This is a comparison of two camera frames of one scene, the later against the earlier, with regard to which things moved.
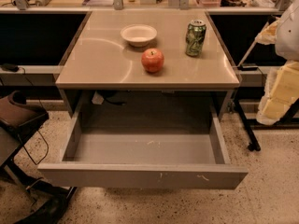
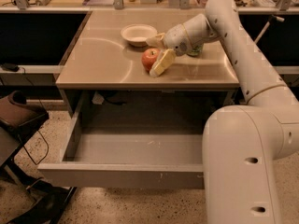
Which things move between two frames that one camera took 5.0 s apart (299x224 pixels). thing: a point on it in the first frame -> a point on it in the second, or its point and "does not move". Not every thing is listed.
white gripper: (288, 36) -> (175, 40)
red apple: (152, 60) does not move
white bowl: (138, 35) does not move
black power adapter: (10, 67) does not move
